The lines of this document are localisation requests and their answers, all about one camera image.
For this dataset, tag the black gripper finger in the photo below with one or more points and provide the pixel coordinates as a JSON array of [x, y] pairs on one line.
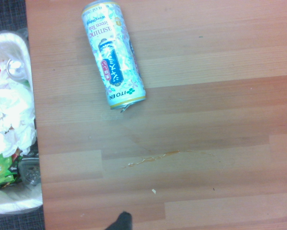
[[122, 221]]

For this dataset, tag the white jasmine green tea can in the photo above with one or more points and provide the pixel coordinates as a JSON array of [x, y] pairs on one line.
[[114, 55]]

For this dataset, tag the trash bin with white liner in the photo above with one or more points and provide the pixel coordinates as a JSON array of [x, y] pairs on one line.
[[11, 201]]

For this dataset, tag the silver can in trash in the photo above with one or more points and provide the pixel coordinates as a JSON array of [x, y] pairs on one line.
[[14, 68]]

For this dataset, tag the small white paper scrap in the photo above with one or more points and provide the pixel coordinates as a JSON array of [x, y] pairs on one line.
[[154, 191]]

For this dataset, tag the orange liquid spill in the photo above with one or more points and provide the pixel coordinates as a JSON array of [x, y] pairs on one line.
[[152, 158]]

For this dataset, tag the clear plastic container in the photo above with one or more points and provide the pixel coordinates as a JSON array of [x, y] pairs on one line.
[[30, 172]]

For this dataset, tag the green snack wrapper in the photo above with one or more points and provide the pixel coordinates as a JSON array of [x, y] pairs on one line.
[[0, 171]]

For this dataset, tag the crumpled white paper tissues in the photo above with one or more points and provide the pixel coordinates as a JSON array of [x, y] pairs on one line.
[[9, 107]]

